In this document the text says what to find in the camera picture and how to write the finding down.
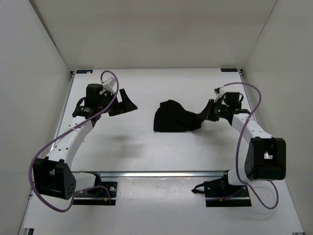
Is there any left blue label sticker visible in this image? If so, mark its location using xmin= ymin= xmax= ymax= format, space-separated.
xmin=76 ymin=70 xmax=93 ymax=74

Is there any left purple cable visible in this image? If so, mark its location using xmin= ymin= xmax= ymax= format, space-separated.
xmin=28 ymin=70 xmax=120 ymax=212

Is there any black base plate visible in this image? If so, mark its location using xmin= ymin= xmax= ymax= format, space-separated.
xmin=191 ymin=175 xmax=252 ymax=208
xmin=73 ymin=180 xmax=118 ymax=206

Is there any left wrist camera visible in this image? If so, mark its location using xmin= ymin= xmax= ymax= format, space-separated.
xmin=101 ymin=77 xmax=116 ymax=94

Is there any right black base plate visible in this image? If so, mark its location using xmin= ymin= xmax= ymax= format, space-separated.
xmin=191 ymin=175 xmax=252 ymax=208

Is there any black skirt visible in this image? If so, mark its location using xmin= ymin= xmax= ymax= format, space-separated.
xmin=153 ymin=100 xmax=204 ymax=133

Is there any blue label sticker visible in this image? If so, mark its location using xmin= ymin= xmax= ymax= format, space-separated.
xmin=76 ymin=70 xmax=93 ymax=74
xmin=221 ymin=68 xmax=238 ymax=72

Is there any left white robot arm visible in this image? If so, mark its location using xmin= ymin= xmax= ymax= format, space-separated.
xmin=33 ymin=84 xmax=137 ymax=200

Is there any purple cable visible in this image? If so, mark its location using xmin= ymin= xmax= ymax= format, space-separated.
xmin=222 ymin=82 xmax=279 ymax=209
xmin=28 ymin=70 xmax=120 ymax=212

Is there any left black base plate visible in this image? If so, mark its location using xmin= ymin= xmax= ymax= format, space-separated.
xmin=73 ymin=180 xmax=118 ymax=206

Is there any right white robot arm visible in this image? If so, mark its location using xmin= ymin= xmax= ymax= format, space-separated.
xmin=200 ymin=89 xmax=286 ymax=196

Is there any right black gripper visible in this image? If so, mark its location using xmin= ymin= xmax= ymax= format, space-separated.
xmin=198 ymin=99 xmax=229 ymax=122

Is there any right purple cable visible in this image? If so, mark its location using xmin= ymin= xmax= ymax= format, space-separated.
xmin=222 ymin=82 xmax=279 ymax=209

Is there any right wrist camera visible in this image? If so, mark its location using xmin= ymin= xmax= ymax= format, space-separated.
xmin=214 ymin=88 xmax=224 ymax=97

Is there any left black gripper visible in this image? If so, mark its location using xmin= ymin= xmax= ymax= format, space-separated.
xmin=100 ymin=87 xmax=138 ymax=115

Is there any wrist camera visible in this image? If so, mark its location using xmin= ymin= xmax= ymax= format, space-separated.
xmin=101 ymin=77 xmax=116 ymax=94
xmin=214 ymin=88 xmax=224 ymax=97

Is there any right blue label sticker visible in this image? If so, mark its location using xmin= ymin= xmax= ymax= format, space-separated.
xmin=221 ymin=68 xmax=238 ymax=72

